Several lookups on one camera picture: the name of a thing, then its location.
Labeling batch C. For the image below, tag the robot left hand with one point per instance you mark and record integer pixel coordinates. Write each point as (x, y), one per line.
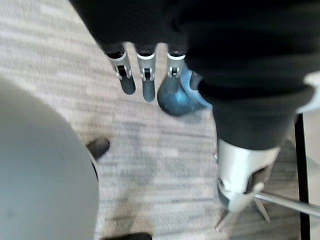
(225, 50)

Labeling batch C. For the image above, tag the white table with black leg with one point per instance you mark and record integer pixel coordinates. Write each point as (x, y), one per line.
(302, 162)

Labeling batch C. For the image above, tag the robot dark foot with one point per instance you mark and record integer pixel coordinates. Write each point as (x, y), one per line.
(130, 236)
(98, 148)

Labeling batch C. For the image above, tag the silver metal stand legs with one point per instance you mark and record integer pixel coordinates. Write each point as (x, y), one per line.
(287, 203)

